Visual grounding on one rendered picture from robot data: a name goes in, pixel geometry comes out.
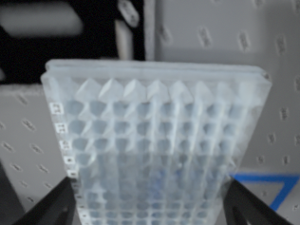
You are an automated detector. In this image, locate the blue tape rectangle outline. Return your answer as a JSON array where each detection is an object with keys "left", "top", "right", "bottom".
[{"left": 234, "top": 177, "right": 300, "bottom": 212}]

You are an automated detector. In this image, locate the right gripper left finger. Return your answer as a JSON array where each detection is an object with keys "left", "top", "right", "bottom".
[{"left": 11, "top": 176, "right": 76, "bottom": 225}]

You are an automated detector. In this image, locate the light grey base plate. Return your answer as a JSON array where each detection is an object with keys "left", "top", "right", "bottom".
[{"left": 0, "top": 0, "right": 300, "bottom": 211}]

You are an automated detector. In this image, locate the clear well plate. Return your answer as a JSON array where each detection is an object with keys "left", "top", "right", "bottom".
[{"left": 41, "top": 59, "right": 272, "bottom": 225}]

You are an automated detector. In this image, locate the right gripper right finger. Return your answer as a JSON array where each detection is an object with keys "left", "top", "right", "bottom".
[{"left": 222, "top": 178, "right": 293, "bottom": 225}]

